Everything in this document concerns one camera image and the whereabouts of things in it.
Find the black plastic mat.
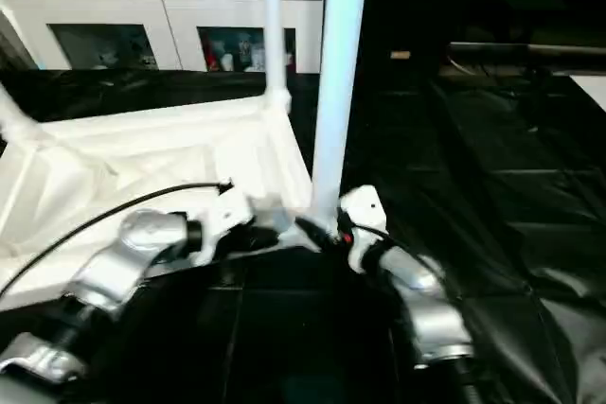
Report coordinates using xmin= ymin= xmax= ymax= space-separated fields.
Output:
xmin=0 ymin=63 xmax=606 ymax=404

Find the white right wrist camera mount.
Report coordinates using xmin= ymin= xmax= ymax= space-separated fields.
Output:
xmin=336 ymin=186 xmax=387 ymax=274

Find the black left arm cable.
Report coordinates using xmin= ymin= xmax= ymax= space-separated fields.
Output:
xmin=0 ymin=182 xmax=236 ymax=296

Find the white plastic table top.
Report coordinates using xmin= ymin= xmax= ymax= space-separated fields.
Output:
xmin=0 ymin=92 xmax=318 ymax=306

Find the white plastic table leg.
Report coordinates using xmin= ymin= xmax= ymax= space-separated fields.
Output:
xmin=308 ymin=0 xmax=372 ymax=235
xmin=0 ymin=82 xmax=41 ymax=145
xmin=258 ymin=0 xmax=293 ymax=114

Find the white board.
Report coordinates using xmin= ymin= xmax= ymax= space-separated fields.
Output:
xmin=568 ymin=73 xmax=606 ymax=112

